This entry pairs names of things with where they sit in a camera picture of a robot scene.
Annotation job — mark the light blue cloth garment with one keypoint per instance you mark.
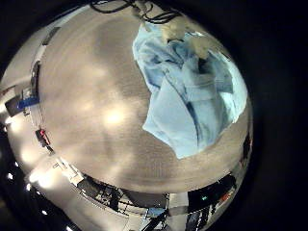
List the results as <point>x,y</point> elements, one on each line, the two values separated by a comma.
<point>189,96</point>

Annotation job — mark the computer case with teal lights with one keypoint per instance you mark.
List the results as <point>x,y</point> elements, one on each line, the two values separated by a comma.
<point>211,192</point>

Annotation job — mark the red and black clamp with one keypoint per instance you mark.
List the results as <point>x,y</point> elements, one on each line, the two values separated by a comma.
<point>43,136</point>

